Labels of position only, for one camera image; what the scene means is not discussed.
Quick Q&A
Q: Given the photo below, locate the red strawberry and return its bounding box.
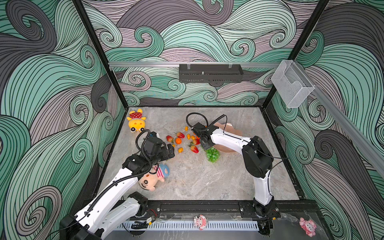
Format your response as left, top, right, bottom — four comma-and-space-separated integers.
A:
176, 132, 185, 139
190, 145, 199, 154
192, 139, 200, 146
166, 135, 174, 143

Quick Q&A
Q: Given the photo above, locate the green grape bunch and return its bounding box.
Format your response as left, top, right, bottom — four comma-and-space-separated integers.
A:
205, 147, 220, 163

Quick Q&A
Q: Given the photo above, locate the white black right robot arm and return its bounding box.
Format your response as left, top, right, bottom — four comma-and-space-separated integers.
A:
186, 112, 281, 219

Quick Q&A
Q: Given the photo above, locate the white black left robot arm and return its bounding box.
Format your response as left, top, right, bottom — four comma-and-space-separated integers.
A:
59, 130, 175, 240

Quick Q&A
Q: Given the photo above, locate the pink scalloped fruit bowl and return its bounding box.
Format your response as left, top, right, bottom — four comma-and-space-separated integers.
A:
211, 123, 245, 154

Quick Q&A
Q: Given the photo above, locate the yellow cow plush toy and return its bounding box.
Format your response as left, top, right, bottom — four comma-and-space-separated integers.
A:
127, 109, 146, 133

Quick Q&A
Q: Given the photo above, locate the boy doll plush toy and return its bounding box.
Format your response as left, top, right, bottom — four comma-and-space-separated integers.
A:
139, 164, 170, 191

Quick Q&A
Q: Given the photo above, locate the pink white chopper figurine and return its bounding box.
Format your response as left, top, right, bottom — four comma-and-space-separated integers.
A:
194, 215, 207, 231

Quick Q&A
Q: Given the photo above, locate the pink melody figurine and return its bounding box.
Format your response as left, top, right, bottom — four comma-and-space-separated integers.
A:
300, 218, 317, 237

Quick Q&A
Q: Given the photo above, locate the black wall tray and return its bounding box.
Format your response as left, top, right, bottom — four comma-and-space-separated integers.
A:
179, 64, 244, 86

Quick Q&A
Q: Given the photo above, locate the white slotted cable duct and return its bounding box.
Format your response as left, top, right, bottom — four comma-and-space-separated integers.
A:
113, 220, 260, 232

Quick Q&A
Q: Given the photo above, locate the aluminium wall rail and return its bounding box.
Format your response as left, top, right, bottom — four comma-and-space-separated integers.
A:
108, 61, 281, 69

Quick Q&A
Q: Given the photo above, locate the clear acrylic wall box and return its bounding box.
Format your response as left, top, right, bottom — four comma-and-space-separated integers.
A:
271, 60, 315, 109

